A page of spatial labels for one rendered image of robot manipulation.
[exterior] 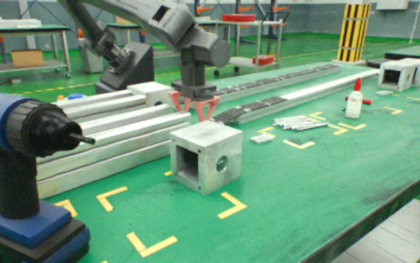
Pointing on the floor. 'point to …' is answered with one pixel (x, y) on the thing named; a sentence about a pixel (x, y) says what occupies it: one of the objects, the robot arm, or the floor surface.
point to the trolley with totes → (259, 62)
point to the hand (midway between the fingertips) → (193, 119)
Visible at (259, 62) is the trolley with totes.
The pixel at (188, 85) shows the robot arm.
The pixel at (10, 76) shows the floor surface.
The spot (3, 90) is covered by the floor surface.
